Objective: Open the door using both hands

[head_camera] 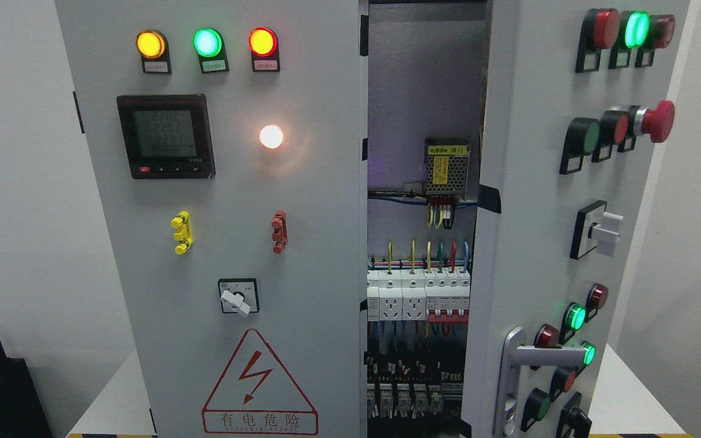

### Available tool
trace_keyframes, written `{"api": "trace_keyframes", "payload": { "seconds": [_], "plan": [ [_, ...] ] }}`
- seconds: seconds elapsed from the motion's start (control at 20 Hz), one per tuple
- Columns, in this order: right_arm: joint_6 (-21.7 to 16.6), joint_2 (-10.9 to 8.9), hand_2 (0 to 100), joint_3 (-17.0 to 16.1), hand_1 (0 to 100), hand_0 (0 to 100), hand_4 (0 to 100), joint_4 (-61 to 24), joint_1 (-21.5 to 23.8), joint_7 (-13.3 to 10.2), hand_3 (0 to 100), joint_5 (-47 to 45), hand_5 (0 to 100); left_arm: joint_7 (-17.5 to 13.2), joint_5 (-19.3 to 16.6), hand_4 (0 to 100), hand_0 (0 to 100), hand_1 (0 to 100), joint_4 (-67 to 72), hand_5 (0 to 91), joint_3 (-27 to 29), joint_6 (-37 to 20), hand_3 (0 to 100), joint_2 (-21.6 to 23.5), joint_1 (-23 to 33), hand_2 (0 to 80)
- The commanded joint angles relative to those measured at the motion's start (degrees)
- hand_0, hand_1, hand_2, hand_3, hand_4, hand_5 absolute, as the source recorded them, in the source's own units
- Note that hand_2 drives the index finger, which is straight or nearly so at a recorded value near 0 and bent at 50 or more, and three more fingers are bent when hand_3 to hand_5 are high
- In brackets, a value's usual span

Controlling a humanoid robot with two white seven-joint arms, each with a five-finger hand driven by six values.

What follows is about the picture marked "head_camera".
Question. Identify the yellow indicator light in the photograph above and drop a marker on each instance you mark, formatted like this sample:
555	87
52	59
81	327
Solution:
152	46

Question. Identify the black digital power meter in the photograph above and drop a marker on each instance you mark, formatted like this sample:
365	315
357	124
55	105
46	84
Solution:
167	136

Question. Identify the red electric hazard warning sticker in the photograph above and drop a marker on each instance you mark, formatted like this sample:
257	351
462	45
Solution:
256	394

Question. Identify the silver door handle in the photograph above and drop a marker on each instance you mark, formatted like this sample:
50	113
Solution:
509	417

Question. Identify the red terminal post block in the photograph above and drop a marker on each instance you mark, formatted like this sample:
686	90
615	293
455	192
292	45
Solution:
279	234

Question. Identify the black box at left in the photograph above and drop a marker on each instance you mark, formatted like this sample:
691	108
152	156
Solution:
21	412

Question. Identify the green indicator light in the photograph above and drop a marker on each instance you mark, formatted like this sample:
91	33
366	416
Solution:
211	50

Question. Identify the red indicator light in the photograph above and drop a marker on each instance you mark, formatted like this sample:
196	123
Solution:
264	47

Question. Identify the white rotary selector switch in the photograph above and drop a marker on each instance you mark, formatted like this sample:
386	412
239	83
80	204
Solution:
238	295

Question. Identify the yellow terminal post block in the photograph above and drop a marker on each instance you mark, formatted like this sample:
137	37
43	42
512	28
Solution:
182	232

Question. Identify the white glowing indicator light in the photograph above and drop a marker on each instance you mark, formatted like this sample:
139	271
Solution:
271	136

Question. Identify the grey cabinet door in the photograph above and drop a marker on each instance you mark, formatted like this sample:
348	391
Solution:
310	294
561	77

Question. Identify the lower relay terminal row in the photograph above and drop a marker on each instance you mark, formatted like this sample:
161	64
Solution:
413	387

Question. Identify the white rotary switch right door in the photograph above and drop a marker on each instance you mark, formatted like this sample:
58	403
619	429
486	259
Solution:
595	229

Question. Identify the metal mesh power supply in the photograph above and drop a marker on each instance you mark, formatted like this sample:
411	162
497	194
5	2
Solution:
446	166

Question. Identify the white socket breaker row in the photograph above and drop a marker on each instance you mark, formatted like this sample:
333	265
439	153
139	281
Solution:
419	295

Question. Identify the red emergency stop button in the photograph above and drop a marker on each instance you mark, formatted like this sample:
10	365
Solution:
656	122

